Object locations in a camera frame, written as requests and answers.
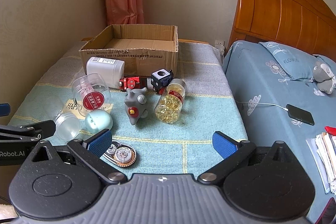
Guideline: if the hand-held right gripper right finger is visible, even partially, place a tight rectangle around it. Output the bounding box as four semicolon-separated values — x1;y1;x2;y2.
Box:
198;131;302;186

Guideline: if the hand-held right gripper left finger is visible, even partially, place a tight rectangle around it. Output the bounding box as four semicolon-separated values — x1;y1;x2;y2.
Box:
26;129;128;186

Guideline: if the small clear jar white lid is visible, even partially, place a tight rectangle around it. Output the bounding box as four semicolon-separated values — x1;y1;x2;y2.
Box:
54;112;81;142

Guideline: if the large clear jar red label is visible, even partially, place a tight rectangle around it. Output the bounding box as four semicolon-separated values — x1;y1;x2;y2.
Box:
71;73;111;117

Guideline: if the grey cartoon toy figure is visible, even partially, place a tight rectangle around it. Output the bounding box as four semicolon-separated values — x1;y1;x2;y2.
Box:
124;87;149;126

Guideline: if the clear bottle of yellow capsules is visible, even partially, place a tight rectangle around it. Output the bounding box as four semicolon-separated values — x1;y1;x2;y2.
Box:
154;79;187;125

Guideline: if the white plastic bottle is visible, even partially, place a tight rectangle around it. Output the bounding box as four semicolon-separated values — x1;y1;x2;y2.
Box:
86;57;125;88

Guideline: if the cardboard box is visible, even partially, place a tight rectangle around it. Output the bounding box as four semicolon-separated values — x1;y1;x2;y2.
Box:
79;25;179;77

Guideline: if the teal egg-shaped case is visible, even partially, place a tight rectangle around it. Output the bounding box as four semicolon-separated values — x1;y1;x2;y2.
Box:
85;109;113;134

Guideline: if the yellow greeting card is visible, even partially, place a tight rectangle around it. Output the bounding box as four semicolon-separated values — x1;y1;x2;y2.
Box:
63;99;114;117

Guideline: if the light blue pillow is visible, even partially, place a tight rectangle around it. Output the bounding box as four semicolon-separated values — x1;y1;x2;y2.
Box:
223;40;336;222

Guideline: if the small red packet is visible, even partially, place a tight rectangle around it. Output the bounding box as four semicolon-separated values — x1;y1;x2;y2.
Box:
119;76;149;92

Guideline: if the black smartphone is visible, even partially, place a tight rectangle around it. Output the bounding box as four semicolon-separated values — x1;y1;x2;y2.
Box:
286;104;315;126

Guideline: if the stack of papers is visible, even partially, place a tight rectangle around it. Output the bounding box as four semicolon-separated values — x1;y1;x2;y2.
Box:
306;132;336;194

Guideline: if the blue floral pillow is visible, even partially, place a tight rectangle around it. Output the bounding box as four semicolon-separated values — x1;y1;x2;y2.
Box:
259;41;336;82

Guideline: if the grey plush toy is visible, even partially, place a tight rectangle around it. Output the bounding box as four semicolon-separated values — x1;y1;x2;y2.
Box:
312;61;336;94

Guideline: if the dark red object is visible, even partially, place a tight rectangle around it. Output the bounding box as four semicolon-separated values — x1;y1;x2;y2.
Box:
314;196;336;224

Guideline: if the wooden bed headboard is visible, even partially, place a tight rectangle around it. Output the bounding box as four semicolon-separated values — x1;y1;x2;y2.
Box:
230;0;336;59

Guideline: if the white charging cable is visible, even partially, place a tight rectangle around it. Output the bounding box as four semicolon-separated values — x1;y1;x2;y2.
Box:
234;100;289;111

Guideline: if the white wall socket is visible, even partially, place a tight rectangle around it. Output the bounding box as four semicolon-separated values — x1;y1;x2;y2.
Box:
215;40;226;54

